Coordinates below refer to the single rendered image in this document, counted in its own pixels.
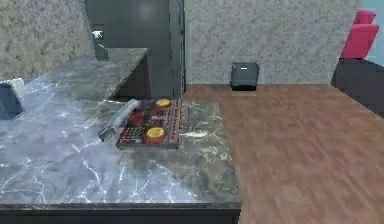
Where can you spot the red patterned book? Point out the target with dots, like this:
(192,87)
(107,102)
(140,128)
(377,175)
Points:
(154,128)

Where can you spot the black square bin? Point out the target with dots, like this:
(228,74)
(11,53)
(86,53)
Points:
(244,76)

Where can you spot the grey marble kitchen counter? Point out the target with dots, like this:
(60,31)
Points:
(100,173)

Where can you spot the white and blue box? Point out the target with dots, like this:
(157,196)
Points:
(10,98)

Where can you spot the red armchair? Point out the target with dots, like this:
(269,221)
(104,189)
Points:
(360,38)

